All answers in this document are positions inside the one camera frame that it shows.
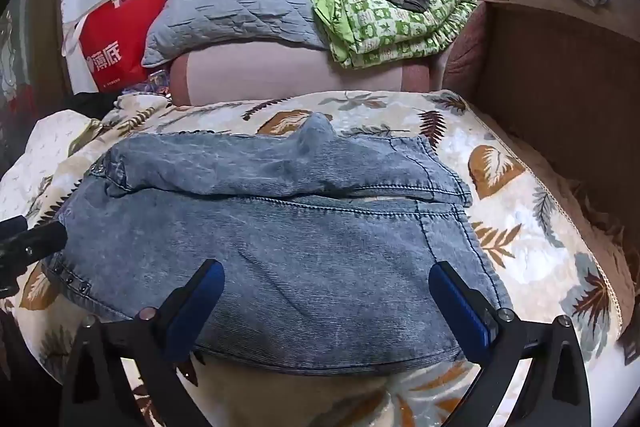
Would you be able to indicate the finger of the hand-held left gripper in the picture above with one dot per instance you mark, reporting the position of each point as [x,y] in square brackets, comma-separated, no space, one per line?
[40,241]

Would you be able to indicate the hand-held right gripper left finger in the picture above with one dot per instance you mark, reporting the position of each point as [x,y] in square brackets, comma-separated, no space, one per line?
[202,302]

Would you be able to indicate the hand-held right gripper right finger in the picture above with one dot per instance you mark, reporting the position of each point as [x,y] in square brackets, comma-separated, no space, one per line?
[457,307]

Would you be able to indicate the blue denim pants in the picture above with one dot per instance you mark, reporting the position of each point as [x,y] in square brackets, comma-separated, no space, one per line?
[300,247]

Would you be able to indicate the white quilt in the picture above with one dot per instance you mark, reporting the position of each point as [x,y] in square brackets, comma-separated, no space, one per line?
[45,142]

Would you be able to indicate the leaf print blanket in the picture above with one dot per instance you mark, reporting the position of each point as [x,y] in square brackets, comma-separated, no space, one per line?
[525,227]

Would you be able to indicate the black cloth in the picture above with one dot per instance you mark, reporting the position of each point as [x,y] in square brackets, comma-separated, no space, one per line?
[90,104]

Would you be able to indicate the wooden glass cabinet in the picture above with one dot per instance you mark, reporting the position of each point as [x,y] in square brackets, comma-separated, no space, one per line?
[20,57]

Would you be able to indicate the colourful printed packet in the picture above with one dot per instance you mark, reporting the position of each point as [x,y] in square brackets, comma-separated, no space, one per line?
[159,82]

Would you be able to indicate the red shopping bag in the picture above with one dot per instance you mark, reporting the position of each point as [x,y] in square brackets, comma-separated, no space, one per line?
[120,37]

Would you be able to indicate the green checked blanket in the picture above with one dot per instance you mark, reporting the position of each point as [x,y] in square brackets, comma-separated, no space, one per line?
[385,32]

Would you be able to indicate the grey quilted pillow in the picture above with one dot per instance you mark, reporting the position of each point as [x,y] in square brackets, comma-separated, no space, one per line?
[235,7]

